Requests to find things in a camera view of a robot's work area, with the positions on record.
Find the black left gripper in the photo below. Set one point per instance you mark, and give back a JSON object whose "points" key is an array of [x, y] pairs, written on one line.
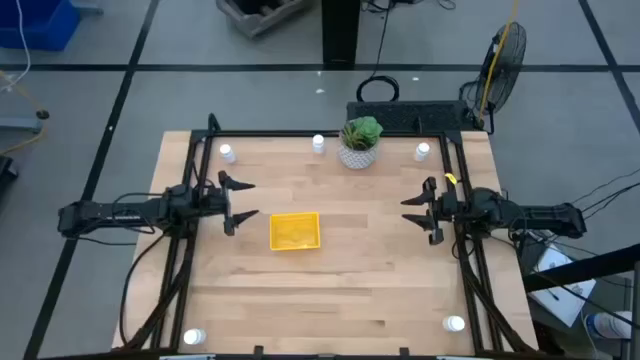
{"points": [[212, 202]]}

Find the black aluminium table frame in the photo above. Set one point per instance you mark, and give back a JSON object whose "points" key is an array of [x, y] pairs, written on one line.
{"points": [[400, 134]]}

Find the black floor fan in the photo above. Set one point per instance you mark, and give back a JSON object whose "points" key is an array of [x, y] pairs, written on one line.
{"points": [[507, 65]]}

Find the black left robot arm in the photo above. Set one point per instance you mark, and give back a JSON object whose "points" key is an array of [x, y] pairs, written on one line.
{"points": [[100, 215]]}

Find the grey stand base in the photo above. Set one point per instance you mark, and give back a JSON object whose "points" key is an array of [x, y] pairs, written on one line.
{"points": [[20, 124]]}

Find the black perforated box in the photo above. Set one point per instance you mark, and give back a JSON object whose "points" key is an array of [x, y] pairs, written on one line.
{"points": [[400, 116]]}

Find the yellow tag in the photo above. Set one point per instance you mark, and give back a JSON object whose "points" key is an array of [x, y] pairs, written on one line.
{"points": [[451, 178]]}

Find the black floor object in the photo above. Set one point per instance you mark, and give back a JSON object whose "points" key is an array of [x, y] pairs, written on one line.
{"points": [[6, 172]]}

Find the grey crate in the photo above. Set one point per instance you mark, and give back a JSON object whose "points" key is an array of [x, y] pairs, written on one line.
{"points": [[250, 22]]}

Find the yellow plastic basket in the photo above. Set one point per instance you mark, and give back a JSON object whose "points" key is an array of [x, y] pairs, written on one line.
{"points": [[295, 232]]}

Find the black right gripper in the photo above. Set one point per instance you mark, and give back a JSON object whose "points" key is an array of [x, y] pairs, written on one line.
{"points": [[449, 207]]}

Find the potted plant in patterned pot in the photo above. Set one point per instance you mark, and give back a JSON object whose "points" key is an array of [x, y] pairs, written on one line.
{"points": [[357, 155]]}

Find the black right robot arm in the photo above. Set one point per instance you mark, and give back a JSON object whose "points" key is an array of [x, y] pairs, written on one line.
{"points": [[540, 217]]}

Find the black beam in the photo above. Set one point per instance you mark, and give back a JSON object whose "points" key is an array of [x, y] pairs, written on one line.
{"points": [[575, 270]]}

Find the large clear water bottle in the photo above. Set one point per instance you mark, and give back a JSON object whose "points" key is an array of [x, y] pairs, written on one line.
{"points": [[612, 325]]}

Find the blue plastic bin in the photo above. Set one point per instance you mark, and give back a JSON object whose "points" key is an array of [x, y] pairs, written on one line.
{"points": [[40, 25]]}

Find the silver aluminium extrusion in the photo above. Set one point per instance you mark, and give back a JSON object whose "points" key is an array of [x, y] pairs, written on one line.
{"points": [[187, 357], [465, 358]]}

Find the black pillar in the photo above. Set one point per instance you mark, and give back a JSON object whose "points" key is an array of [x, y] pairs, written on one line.
{"points": [[340, 30]]}

